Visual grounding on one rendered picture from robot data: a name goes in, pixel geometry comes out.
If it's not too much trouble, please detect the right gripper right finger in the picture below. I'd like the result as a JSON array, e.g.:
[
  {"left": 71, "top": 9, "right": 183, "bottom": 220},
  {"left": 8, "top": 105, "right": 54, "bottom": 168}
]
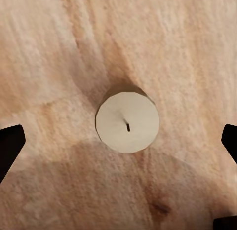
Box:
[{"left": 221, "top": 124, "right": 237, "bottom": 164}]

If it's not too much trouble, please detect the pillar candle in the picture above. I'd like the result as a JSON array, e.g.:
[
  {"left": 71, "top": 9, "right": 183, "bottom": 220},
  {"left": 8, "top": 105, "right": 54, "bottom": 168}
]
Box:
[{"left": 95, "top": 84, "right": 160, "bottom": 153}]

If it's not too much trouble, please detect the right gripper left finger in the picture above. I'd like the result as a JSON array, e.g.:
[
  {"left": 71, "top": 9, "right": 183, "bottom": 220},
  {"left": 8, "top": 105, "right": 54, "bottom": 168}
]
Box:
[{"left": 0, "top": 125, "right": 26, "bottom": 183}]

